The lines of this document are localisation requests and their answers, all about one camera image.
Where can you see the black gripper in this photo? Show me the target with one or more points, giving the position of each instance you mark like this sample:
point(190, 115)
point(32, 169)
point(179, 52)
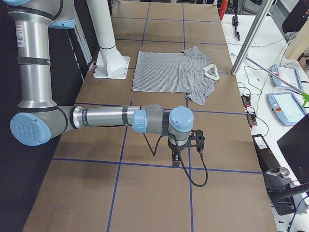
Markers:
point(174, 148)

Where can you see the striped polo shirt white collar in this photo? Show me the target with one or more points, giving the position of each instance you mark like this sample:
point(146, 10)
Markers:
point(189, 71)

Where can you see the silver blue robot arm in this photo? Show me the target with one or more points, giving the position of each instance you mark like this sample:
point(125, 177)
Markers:
point(40, 118)

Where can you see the black box white label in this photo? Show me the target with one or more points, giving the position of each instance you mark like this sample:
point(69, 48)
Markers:
point(266, 158)

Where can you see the silver round knob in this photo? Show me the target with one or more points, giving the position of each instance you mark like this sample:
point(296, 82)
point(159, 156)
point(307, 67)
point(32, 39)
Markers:
point(283, 172)

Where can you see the black monitor on stand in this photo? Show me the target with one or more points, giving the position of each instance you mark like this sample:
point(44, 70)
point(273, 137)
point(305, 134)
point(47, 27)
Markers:
point(284, 194)

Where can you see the lower blue teach pendant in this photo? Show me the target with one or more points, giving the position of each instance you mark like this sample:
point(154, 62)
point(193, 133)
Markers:
point(286, 108)

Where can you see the blue teach pendant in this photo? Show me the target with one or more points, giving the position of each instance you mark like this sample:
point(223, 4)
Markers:
point(289, 75)
point(286, 108)

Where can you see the upper blue teach pendant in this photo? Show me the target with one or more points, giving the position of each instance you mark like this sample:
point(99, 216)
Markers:
point(289, 75)

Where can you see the green tipped grabber stick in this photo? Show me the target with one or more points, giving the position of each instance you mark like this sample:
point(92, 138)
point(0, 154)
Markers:
point(298, 91)

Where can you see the black clamp tool on table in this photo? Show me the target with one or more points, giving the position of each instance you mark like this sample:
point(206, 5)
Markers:
point(235, 24)

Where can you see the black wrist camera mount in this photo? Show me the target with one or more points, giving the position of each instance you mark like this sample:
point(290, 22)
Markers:
point(197, 139)

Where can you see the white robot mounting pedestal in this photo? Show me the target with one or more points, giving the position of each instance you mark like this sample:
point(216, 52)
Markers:
point(110, 63)

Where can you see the aluminium extrusion frame post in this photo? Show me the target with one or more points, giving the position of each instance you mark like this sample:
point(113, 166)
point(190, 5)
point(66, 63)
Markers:
point(258, 20)

